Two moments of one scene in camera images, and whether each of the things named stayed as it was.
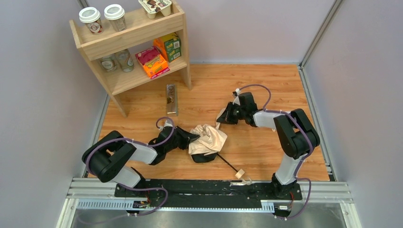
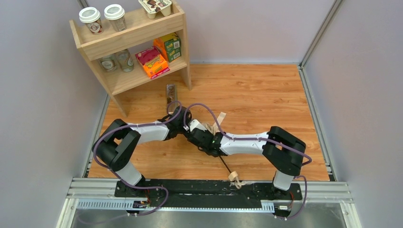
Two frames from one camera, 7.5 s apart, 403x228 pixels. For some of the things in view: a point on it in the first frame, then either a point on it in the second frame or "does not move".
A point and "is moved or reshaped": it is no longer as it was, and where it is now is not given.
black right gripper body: x=231 y=112 → x=195 y=134
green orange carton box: x=170 y=45 does not move
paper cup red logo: x=91 y=16 does not move
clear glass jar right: x=125 y=61 does not move
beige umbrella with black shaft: x=205 y=148 is moved or reshaped
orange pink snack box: x=153 y=61 does not move
